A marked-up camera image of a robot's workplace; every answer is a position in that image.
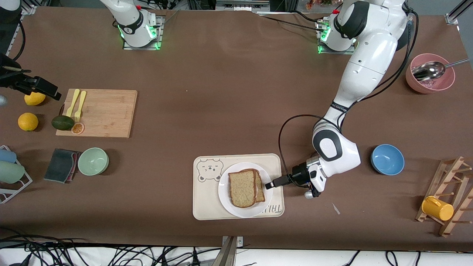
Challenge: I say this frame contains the yellow plastic fork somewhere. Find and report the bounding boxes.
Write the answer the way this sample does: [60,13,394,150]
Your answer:
[74,91,87,123]

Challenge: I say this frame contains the pale green cup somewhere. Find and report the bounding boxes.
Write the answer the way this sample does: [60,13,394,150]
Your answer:
[0,161,25,184]

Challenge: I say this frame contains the white wire cup rack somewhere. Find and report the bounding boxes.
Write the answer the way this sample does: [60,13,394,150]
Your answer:
[0,145,33,204]

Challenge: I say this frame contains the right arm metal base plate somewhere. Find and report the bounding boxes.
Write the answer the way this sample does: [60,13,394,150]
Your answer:
[123,15,164,51]

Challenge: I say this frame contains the aluminium frame bar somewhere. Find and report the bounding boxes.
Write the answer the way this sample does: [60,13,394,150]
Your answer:
[216,0,270,11]

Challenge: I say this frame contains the aluminium corner profile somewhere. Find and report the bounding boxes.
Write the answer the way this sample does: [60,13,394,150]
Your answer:
[445,0,473,25]

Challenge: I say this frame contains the pink bowl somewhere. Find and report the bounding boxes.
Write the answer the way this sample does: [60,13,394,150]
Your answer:
[405,54,456,94]

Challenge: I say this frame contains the bamboo cutting board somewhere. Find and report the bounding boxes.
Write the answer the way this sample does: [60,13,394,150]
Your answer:
[55,89,138,139]

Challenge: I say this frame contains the folded grey pink cloth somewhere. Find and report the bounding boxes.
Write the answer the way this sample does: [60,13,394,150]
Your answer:
[44,149,81,184]

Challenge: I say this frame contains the yellow mug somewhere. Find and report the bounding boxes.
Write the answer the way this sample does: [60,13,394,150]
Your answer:
[421,196,455,222]

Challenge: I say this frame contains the plain toast bread slice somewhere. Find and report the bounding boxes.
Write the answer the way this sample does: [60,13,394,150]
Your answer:
[228,169,257,208]

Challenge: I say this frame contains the blue bowl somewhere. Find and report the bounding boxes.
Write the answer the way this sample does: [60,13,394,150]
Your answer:
[371,144,405,176]

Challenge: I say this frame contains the yellow plastic knife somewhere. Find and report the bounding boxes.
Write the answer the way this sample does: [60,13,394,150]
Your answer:
[66,89,80,118]

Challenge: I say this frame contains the tangled black floor cables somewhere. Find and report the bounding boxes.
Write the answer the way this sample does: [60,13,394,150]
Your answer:
[0,227,222,266]

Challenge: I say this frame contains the yellow lemon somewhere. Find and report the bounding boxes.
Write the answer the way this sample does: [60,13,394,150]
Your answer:
[18,113,39,132]
[24,92,46,106]

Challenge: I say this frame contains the cream bear print tray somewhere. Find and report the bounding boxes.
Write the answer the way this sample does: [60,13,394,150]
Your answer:
[193,153,285,221]

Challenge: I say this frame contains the mint green bowl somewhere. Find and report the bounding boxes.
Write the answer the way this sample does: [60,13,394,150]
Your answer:
[78,147,109,176]

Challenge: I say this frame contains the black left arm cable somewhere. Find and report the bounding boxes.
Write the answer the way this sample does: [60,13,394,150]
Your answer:
[278,11,420,181]

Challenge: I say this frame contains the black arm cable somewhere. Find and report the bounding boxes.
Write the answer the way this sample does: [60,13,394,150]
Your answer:
[278,11,420,181]
[13,20,25,61]

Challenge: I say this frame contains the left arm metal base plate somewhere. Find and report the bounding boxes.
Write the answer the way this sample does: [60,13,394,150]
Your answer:
[317,21,357,55]

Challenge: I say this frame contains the light blue cup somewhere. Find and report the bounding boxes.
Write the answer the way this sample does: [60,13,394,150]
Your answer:
[0,149,17,164]

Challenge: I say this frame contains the black base power cable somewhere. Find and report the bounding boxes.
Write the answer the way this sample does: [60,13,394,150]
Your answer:
[259,13,324,31]

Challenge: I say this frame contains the wooden peg mug rack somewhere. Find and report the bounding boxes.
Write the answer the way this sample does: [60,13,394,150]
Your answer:
[415,156,473,238]

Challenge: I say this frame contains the round white plate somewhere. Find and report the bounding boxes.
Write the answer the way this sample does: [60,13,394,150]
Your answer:
[218,162,273,218]

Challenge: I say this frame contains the metal ladle spoon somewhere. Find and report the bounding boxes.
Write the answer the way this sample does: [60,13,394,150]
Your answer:
[412,58,470,82]

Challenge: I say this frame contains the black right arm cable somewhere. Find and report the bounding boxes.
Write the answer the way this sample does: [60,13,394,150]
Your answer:
[13,20,25,61]

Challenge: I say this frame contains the dark green avocado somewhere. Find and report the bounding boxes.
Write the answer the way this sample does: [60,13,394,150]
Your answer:
[51,115,75,131]

